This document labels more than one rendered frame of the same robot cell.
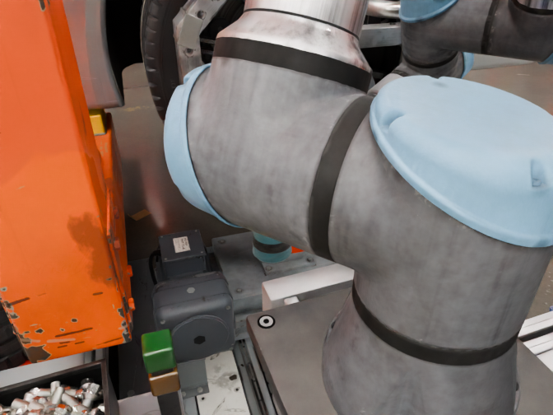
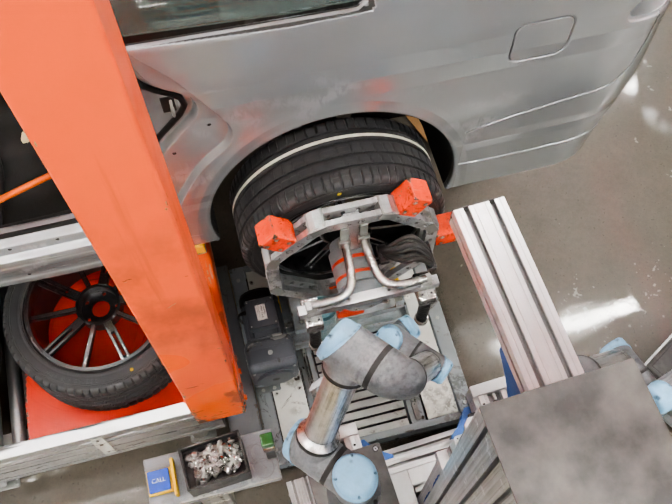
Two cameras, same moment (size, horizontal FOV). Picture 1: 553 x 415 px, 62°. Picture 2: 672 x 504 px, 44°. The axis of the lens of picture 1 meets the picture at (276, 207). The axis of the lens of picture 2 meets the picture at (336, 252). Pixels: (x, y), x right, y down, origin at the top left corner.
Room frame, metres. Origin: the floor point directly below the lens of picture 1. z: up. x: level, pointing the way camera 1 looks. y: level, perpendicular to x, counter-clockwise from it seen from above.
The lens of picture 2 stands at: (-0.17, -0.09, 3.22)
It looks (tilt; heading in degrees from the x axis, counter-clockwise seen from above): 64 degrees down; 3
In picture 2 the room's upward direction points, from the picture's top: straight up
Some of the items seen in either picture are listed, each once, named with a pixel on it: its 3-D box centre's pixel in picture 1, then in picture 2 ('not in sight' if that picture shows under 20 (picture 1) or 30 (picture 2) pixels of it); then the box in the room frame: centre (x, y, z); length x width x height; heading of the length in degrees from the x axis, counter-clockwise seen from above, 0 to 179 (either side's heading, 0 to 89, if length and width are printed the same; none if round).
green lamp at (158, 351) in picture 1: (159, 351); (267, 440); (0.41, 0.16, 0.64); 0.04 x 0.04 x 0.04; 17
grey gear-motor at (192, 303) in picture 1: (189, 297); (265, 331); (0.91, 0.24, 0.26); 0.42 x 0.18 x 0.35; 17
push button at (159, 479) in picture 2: not in sight; (159, 481); (0.30, 0.51, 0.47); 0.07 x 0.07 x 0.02; 17
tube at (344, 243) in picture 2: not in sight; (328, 269); (0.82, -0.01, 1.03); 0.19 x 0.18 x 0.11; 17
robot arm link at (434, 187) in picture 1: (445, 201); (352, 478); (0.25, -0.11, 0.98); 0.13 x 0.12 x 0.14; 58
